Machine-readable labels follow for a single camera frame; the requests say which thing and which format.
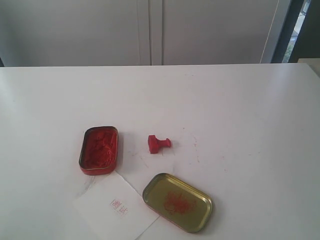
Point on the red stamp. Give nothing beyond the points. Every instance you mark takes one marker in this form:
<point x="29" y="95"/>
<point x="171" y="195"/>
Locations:
<point x="155" y="144"/>

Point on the red ink pad tin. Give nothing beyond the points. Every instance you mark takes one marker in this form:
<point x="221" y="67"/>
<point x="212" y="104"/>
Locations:
<point x="99" y="151"/>

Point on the gold tin lid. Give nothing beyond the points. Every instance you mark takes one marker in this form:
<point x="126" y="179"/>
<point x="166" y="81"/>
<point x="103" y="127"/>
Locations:
<point x="178" y="202"/>

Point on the white paper sheet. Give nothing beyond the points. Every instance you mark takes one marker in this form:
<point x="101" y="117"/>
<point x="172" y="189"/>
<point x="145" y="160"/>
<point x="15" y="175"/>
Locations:
<point x="114" y="210"/>

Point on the white cabinet doors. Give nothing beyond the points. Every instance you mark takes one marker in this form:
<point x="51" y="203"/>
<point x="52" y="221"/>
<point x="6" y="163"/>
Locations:
<point x="139" y="32"/>

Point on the dark window frame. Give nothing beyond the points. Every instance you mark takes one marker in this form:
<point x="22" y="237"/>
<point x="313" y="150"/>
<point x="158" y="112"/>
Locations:
<point x="307" y="44"/>

